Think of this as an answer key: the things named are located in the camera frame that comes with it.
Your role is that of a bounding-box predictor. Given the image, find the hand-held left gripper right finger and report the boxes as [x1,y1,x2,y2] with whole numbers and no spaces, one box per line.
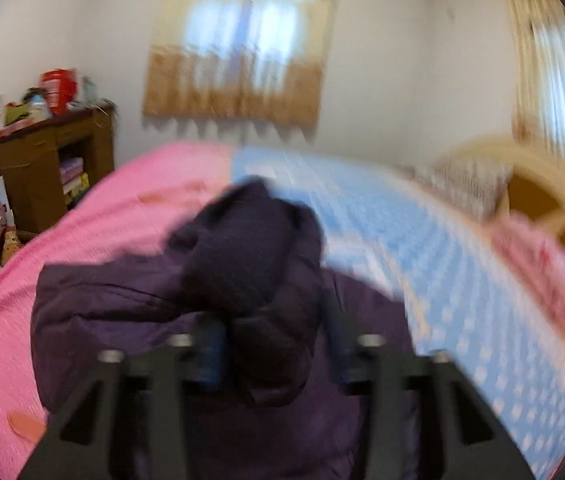
[320,285,538,480]

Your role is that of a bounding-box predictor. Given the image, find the beige striped side curtain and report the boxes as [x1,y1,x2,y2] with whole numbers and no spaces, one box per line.
[500,0,565,183]

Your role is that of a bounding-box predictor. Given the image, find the brown wooden desk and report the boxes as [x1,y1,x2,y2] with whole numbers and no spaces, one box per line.
[0,102,116,235]

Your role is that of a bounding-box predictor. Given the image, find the pink and blue bedspread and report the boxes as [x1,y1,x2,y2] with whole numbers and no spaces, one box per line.
[0,140,565,480]

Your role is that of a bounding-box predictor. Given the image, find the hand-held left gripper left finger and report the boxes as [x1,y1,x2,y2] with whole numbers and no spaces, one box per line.
[17,310,236,480]

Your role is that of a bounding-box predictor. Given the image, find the beige patterned window curtain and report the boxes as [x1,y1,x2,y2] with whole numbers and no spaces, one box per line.
[142,0,341,132]

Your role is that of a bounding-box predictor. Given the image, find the stack of books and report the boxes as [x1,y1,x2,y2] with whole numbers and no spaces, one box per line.
[59,157,89,197]

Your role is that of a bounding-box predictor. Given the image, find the grey patterned pillow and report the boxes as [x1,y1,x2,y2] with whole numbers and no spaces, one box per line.
[433,155,514,222]

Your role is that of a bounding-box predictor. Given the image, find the cream wooden headboard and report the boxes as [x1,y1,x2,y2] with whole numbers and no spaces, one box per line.
[443,135,565,311]

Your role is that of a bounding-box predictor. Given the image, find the green box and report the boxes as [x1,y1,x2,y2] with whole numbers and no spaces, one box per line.
[4,102,38,126]

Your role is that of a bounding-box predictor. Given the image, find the purple padded jacket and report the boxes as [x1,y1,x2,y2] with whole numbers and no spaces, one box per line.
[30,177,428,480]

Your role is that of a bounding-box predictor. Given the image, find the red box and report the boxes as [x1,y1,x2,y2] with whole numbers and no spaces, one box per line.
[40,69,79,115]

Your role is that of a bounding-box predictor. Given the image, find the pink pillow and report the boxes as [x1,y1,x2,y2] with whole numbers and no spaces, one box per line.
[487,212,565,337]

